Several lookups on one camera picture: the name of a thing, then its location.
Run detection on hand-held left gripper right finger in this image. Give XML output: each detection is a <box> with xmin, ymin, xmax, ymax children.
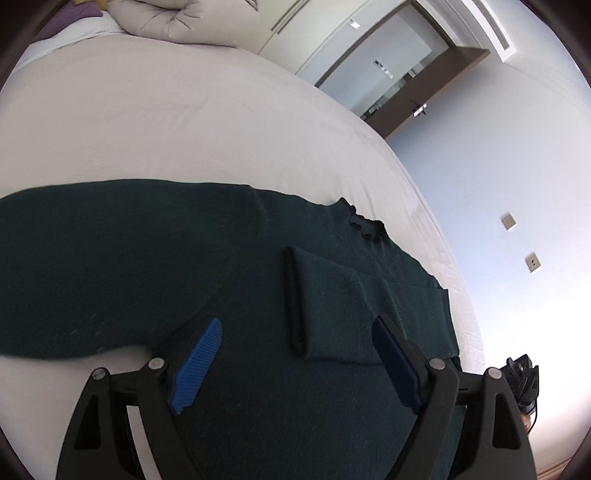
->
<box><xmin>372</xmin><ymin>315</ymin><xmax>539</xmax><ymax>480</ymax></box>

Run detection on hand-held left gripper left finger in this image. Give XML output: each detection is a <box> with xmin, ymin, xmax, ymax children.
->
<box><xmin>55</xmin><ymin>316</ymin><xmax>223</xmax><ymax>480</ymax></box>

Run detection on dark green sweater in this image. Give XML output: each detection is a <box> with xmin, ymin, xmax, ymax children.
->
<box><xmin>0</xmin><ymin>179</ymin><xmax>465</xmax><ymax>480</ymax></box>

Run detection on bed with white sheet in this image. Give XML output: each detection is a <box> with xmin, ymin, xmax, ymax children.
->
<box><xmin>0</xmin><ymin>14</ymin><xmax>485</xmax><ymax>480</ymax></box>

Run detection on brown door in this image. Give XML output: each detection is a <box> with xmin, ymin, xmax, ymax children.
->
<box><xmin>367</xmin><ymin>46</ymin><xmax>490</xmax><ymax>139</ymax></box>

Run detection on beige rolled duvet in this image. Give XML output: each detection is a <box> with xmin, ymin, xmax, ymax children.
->
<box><xmin>105</xmin><ymin>0</ymin><xmax>262</xmax><ymax>47</ymax></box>

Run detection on cream wardrobe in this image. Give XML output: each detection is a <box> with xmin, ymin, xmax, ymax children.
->
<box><xmin>256</xmin><ymin>0</ymin><xmax>419</xmax><ymax>77</ymax></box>

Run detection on white air vent grille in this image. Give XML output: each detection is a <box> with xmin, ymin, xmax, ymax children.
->
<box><xmin>475</xmin><ymin>0</ymin><xmax>511</xmax><ymax>51</ymax></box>

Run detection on purple pillow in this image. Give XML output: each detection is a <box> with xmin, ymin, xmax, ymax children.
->
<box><xmin>34</xmin><ymin>0</ymin><xmax>105</xmax><ymax>42</ymax></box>

